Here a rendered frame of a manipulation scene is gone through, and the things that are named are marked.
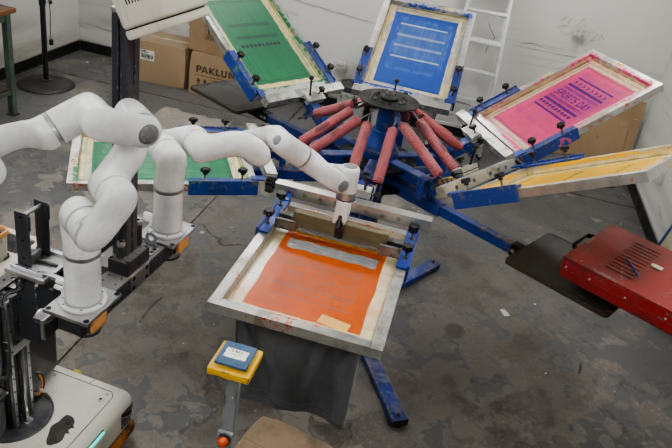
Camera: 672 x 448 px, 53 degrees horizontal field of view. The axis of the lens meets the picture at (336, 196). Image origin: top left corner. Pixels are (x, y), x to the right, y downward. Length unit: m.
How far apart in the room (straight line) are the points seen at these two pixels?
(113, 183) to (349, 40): 5.15
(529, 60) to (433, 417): 3.99
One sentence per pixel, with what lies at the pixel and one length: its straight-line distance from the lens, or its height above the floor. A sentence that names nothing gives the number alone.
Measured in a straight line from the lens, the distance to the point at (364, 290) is 2.42.
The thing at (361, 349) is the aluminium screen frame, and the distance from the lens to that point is 2.13.
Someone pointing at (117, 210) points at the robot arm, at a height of 1.48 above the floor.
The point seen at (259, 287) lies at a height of 0.96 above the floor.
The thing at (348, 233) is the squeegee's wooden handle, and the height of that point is 1.02.
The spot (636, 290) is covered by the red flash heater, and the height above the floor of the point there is 1.10.
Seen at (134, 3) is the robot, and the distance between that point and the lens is 1.68.
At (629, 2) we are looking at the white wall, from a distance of 6.53.
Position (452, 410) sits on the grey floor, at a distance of 3.48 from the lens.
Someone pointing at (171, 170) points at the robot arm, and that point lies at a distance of 2.12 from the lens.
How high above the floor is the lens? 2.33
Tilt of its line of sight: 27 degrees down
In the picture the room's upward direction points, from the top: 10 degrees clockwise
